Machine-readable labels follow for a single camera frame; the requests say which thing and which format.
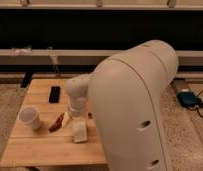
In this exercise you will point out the blue box on floor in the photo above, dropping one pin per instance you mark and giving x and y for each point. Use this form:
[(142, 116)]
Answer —
[(187, 99)]

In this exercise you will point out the black phone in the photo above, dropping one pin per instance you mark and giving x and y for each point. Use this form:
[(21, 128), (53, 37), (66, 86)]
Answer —
[(54, 94)]

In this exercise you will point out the red chili pepper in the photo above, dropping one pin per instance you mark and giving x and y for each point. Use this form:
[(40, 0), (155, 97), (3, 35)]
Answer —
[(57, 124)]

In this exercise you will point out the wooden table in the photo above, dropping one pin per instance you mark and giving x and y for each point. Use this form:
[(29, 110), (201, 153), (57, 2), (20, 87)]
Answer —
[(27, 148)]

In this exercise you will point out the white sponge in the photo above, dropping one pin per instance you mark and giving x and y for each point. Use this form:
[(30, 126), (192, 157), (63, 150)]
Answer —
[(80, 132)]

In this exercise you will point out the thin metal stand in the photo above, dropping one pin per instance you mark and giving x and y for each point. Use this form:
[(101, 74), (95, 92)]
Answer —
[(55, 62)]

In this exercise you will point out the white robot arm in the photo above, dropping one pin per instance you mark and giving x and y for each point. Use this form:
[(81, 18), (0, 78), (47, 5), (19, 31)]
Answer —
[(124, 92)]

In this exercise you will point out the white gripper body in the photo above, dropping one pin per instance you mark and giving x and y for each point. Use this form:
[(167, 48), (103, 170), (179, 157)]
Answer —
[(70, 116)]

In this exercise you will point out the white paper cup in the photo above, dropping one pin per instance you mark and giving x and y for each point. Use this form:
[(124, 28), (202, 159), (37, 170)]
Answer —
[(29, 116)]

